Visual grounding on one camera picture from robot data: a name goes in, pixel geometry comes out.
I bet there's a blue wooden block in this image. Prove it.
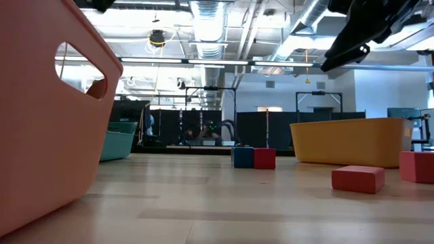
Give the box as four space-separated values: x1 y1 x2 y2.
231 146 255 169

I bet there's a grey ceiling pipe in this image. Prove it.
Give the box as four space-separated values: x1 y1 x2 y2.
340 64 434 73

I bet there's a ceiling light rail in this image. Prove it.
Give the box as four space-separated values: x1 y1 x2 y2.
54 56 315 68

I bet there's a black partition panel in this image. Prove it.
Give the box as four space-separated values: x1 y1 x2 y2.
236 111 366 150
110 100 223 147

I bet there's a black aluminium table frame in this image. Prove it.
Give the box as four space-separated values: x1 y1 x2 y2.
130 148 296 157

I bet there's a crimson wooden block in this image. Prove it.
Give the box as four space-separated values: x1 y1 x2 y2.
253 148 277 170

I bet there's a background computer monitor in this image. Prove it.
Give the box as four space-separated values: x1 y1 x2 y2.
387 107 421 119

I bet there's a coral red wooden block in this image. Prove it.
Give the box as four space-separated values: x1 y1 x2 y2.
399 150 434 184
331 165 386 195

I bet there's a black ceiling dome camera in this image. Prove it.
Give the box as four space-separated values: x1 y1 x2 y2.
148 29 166 48

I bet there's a salmon plastic bin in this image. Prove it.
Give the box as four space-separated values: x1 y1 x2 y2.
0 0 124 238

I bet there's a yellow hanging cord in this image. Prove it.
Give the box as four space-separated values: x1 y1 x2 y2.
304 49 311 85

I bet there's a teal plastic bin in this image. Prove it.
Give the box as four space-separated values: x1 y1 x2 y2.
100 121 138 162

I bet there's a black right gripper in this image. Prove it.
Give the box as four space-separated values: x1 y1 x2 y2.
320 0 425 73

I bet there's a silver ceiling duct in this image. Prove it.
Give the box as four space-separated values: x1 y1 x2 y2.
189 0 227 109
267 0 340 74

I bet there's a yellow plastic bin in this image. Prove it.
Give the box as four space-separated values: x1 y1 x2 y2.
290 117 415 169

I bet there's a black background station frame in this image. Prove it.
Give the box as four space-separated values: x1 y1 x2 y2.
295 90 343 119
184 86 237 143

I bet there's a person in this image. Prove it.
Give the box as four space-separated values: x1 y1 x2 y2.
185 121 223 147

